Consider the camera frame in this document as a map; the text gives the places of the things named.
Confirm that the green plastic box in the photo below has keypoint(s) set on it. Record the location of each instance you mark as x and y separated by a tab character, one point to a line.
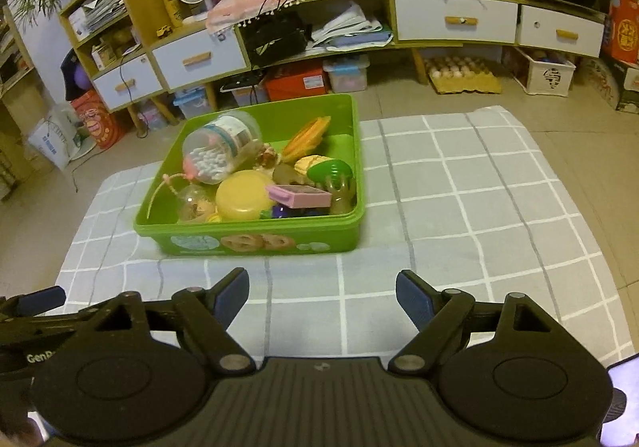
344	235

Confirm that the round printed tin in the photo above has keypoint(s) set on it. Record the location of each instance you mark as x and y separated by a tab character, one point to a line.
599	82

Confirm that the red gift box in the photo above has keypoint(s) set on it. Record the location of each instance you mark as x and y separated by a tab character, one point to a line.
624	27

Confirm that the smartphone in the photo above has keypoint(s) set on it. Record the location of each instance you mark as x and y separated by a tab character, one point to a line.
624	402

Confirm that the grey checked blanket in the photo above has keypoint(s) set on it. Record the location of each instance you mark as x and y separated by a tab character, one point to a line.
474	207

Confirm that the wooden bookshelf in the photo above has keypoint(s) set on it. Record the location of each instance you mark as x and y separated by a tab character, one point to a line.
15	102

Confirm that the purple toy grapes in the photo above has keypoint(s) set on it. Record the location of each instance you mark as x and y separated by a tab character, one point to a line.
279	213

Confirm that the blue lid storage box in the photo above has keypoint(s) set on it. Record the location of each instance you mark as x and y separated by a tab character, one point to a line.
190	103

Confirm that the clear storage box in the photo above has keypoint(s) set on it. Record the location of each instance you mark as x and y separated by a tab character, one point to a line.
347	75

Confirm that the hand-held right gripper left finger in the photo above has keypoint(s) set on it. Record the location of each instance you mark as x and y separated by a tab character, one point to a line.
230	297

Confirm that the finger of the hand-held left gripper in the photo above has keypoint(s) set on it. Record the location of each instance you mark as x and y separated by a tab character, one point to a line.
60	319
42	299

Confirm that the person's left hand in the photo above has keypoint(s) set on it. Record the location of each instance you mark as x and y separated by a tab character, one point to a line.
22	427

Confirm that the black bag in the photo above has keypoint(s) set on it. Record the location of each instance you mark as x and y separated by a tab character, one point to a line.
274	40

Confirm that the clear capsule ball toy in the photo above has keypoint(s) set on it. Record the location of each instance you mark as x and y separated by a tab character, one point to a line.
194	201

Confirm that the white paper bag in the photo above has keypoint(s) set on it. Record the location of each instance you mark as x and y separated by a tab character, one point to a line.
55	137

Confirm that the yellow toy car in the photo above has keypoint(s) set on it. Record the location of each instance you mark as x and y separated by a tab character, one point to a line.
163	30

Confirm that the black cap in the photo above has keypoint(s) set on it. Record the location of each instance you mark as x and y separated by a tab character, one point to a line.
72	72

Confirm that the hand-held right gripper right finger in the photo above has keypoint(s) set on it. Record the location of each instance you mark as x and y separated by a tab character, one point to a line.
414	299

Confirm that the orange printed bag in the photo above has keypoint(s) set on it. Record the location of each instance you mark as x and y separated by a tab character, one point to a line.
97	120

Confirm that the yellow egg tray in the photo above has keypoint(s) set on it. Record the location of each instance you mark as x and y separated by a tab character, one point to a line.
462	75

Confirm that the stack of shelf papers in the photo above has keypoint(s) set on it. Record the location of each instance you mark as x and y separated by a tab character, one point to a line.
102	12

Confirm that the pile of papers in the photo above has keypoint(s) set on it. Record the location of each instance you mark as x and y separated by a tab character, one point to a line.
349	27

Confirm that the printed cardboard box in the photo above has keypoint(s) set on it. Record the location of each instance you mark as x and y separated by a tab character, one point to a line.
629	90

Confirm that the pink filled storage box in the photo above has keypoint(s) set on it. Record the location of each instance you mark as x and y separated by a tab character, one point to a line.
154	116

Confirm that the red flat box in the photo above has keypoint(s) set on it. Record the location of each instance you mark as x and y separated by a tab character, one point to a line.
294	83

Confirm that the black flat device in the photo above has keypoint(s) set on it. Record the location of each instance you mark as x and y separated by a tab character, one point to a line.
242	82

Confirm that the white cutout basket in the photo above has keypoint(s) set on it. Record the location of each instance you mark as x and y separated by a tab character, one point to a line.
546	75

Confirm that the clear cotton swab jar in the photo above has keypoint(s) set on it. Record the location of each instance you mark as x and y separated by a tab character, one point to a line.
219	147

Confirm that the small pink box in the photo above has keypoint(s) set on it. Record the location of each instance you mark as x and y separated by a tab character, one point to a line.
304	200

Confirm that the yellow carton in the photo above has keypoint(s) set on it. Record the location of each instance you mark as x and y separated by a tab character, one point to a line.
173	10

